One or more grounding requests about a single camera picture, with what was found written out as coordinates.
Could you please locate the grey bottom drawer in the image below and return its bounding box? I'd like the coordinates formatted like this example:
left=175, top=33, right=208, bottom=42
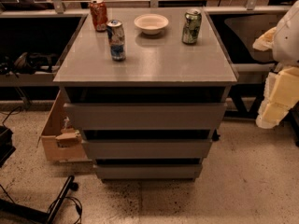
left=93, top=164, right=203, bottom=179

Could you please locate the white paper bowl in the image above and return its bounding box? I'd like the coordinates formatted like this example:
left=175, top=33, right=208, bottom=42
left=134, top=14, right=169, bottom=35

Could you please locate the grey top drawer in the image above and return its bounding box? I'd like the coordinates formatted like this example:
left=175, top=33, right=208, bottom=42
left=64, top=103, right=226, bottom=130

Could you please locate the orange soda can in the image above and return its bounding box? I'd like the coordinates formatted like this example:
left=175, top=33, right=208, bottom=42
left=89, top=0, right=107, bottom=32

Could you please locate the black cable on floor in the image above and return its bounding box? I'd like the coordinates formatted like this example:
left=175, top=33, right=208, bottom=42
left=46, top=196, right=84, bottom=224

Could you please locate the blue pepsi can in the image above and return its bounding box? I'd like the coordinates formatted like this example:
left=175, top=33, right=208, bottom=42
left=107, top=20, right=126, bottom=61

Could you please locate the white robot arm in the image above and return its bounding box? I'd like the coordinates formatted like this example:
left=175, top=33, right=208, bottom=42
left=252, top=1, right=299, bottom=129

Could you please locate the grey drawer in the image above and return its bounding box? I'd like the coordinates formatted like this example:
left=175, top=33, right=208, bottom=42
left=64, top=103, right=226, bottom=130
left=82, top=139, right=212, bottom=160
left=93, top=164, right=203, bottom=179

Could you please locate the cardboard box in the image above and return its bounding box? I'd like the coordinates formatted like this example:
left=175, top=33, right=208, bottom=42
left=41, top=92, right=87, bottom=161

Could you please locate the green soda can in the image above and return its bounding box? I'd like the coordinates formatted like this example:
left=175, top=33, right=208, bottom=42
left=181, top=8, right=202, bottom=44

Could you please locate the dark office chair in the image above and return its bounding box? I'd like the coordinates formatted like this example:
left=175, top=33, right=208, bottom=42
left=223, top=13, right=288, bottom=63

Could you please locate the black floor stand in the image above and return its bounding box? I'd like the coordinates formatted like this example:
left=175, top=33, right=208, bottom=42
left=0, top=175, right=82, bottom=224

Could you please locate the grey drawer cabinet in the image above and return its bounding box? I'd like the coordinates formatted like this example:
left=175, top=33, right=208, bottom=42
left=52, top=6, right=240, bottom=183

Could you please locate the black case at left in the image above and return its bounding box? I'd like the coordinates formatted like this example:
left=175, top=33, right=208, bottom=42
left=0, top=126, right=16, bottom=167

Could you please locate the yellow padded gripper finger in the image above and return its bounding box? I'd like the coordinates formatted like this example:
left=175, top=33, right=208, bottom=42
left=253, top=27, right=299, bottom=129

